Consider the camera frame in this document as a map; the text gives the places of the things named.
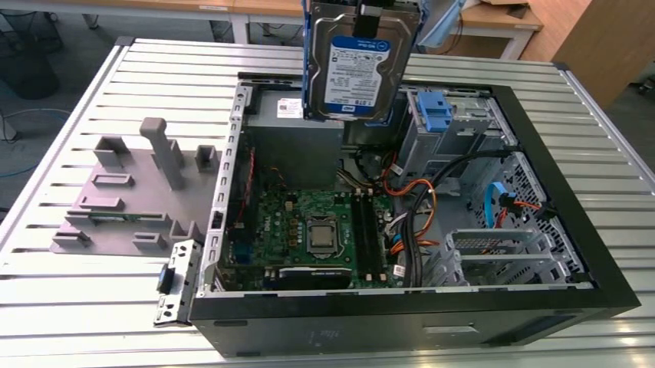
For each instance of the black RAM slot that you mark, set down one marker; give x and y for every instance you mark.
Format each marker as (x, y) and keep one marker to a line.
(377, 237)
(359, 237)

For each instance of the green motherboard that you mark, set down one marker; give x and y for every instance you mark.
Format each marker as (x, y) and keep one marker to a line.
(277, 214)

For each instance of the silver disk bay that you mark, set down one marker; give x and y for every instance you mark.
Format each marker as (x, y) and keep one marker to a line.
(506, 260)

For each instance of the blue drive latch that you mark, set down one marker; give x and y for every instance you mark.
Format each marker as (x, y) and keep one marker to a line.
(435, 111)

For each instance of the hard disk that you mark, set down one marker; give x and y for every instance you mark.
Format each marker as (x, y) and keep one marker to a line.
(358, 76)

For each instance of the black open PC case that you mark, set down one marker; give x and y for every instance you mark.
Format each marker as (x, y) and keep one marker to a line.
(358, 326)

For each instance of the silver drive cage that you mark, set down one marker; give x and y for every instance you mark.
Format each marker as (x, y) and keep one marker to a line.
(461, 142)

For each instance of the green RAM stick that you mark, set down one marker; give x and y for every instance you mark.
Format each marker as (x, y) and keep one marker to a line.
(129, 218)

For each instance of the grey parts rack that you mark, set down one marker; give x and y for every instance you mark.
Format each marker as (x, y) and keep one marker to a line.
(143, 191)

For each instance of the black graphics card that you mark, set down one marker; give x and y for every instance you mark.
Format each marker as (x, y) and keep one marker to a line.
(313, 276)

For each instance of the CPU socket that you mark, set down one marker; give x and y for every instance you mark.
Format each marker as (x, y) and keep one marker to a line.
(323, 220)

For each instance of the wooden cabinet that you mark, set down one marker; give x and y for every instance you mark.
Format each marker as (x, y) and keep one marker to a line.
(604, 38)

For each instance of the silver CPU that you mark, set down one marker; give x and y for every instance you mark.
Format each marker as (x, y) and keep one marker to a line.
(322, 235)

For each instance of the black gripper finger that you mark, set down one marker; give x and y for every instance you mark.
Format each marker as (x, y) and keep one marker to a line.
(369, 23)

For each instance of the black waste bin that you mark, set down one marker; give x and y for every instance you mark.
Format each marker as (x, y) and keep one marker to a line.
(29, 80)

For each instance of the blue VGA connector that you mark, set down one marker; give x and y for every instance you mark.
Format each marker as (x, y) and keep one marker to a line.
(165, 278)

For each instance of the wooden desk white frame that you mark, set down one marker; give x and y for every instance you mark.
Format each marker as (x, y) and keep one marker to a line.
(257, 5)
(154, 4)

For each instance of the grey power supply unit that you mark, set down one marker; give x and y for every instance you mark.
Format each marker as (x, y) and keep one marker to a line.
(291, 153)

